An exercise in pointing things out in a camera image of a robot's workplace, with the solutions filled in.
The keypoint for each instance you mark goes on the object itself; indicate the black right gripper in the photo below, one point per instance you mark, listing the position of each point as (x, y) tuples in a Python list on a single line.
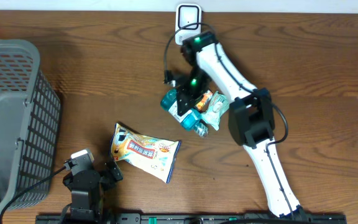
[(188, 99)]

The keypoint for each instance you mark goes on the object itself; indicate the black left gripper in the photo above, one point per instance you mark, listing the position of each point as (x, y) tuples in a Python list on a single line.
[(110, 178)]

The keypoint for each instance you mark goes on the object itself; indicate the orange tissue pack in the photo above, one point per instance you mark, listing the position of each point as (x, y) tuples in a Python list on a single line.
[(207, 96)]

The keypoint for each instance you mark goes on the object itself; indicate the teal mouthwash bottle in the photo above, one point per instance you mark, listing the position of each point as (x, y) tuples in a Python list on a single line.
[(190, 121)]

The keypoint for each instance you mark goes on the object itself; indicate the green wet wipes pack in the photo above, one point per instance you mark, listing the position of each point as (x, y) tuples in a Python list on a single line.
[(216, 108)]

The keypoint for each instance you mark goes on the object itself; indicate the red white snack package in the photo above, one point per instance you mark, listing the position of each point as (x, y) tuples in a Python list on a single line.
[(152, 155)]

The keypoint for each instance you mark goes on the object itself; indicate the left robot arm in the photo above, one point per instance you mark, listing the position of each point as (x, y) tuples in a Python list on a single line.
[(87, 187)]

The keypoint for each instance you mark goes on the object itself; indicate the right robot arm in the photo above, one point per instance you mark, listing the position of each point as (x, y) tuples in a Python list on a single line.
[(251, 120)]

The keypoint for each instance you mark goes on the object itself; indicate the white barcode scanner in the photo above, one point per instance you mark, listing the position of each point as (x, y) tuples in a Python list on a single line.
[(188, 15)]

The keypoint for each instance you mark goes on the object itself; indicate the grey plastic mesh basket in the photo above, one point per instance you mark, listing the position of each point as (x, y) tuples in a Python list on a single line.
[(29, 123)]

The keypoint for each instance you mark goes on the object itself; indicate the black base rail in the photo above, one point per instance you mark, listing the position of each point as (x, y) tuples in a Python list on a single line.
[(136, 218)]

